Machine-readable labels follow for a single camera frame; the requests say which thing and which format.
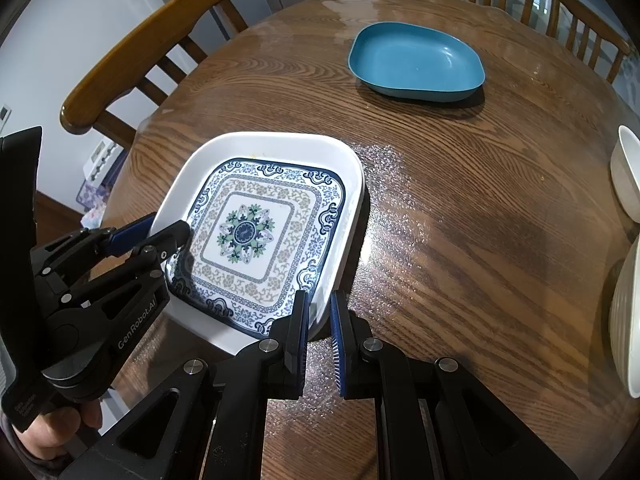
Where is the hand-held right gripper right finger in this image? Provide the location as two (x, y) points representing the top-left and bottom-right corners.
(330, 289), (583, 480)

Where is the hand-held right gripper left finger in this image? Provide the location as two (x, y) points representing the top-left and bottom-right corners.
(59, 289), (311, 480)

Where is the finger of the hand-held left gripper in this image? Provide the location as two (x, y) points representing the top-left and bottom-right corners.
(56, 219), (192, 307)
(30, 211), (161, 282)

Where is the cream ribbed bowl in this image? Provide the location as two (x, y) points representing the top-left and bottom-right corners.
(608, 237), (640, 398)

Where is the blue plate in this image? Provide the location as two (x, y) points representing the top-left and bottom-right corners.
(348, 22), (487, 104)

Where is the smooth white bowl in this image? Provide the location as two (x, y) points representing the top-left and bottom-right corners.
(609, 125), (640, 224)

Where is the person's left hand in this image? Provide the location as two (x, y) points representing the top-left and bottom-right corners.
(12, 401), (104, 464)

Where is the purple box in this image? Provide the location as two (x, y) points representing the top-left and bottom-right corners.
(77, 180), (113, 211)

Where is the white patterned box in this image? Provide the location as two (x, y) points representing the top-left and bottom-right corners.
(82, 139), (126, 181)

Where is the wooden chair with curved back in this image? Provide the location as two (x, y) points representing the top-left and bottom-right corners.
(60, 0), (251, 153)

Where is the wooden spindle chair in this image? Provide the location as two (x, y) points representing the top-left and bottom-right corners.
(546, 0), (632, 83)

